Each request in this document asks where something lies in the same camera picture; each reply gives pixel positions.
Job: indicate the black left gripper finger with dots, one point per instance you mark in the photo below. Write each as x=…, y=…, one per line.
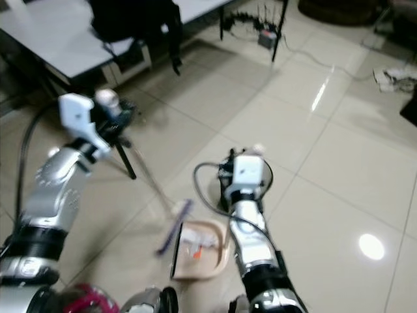
x=126, y=163

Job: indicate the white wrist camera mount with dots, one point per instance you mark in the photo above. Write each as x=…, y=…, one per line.
x=79, y=120
x=246, y=173

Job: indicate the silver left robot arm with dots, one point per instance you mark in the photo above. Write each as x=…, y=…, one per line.
x=55, y=195

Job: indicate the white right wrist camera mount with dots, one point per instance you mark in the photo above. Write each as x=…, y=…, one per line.
x=246, y=173

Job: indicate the robot left leg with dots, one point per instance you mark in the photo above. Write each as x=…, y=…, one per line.
x=150, y=301

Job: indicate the robot right leg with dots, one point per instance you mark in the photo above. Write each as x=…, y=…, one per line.
x=240, y=305

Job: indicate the beige plastic dustpan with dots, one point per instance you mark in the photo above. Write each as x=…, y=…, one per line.
x=208, y=254

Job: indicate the white table with black legs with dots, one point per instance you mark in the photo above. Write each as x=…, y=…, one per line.
x=58, y=36

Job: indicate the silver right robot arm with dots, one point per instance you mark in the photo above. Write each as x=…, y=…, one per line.
x=254, y=248

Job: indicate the robot leg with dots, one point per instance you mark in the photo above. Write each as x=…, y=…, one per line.
x=150, y=301
x=240, y=305

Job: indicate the white crumpled item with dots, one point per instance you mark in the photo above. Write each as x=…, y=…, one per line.
x=396, y=78

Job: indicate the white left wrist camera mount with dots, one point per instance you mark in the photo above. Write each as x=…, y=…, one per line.
x=79, y=120

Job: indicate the black object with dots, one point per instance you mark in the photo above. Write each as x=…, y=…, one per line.
x=410, y=107

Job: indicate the red robot torso part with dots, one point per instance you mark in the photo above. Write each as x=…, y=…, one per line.
x=88, y=300

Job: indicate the dark round cushion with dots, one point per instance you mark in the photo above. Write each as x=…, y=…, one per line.
x=342, y=9

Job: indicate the grey power strip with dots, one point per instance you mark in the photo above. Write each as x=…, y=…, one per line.
x=268, y=39

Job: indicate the purple bristle broom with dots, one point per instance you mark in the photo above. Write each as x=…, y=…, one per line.
x=176, y=225

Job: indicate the black bag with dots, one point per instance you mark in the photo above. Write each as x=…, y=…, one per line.
x=137, y=19

